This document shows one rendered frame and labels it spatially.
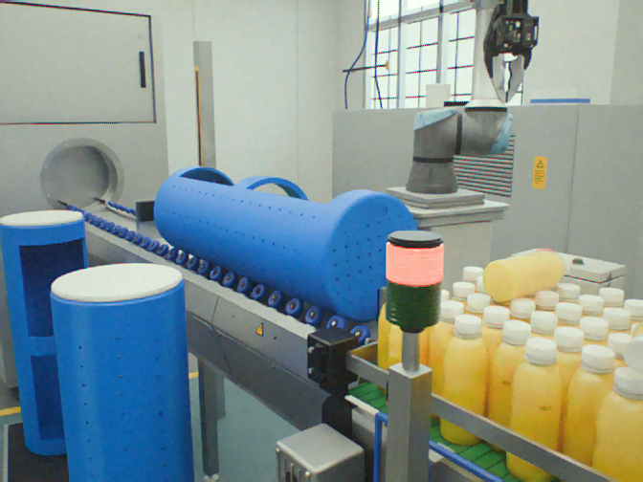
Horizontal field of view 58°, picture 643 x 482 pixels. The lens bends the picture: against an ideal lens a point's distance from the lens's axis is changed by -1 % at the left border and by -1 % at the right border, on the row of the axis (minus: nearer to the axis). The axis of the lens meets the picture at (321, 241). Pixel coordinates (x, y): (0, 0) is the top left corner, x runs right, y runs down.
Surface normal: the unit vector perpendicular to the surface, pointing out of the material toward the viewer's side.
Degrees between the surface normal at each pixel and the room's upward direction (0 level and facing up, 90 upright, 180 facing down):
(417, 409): 90
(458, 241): 90
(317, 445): 0
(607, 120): 90
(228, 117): 90
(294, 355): 71
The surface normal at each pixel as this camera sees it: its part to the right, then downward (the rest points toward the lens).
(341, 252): 0.61, 0.16
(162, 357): 0.80, 0.12
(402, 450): -0.79, 0.13
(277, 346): -0.75, -0.21
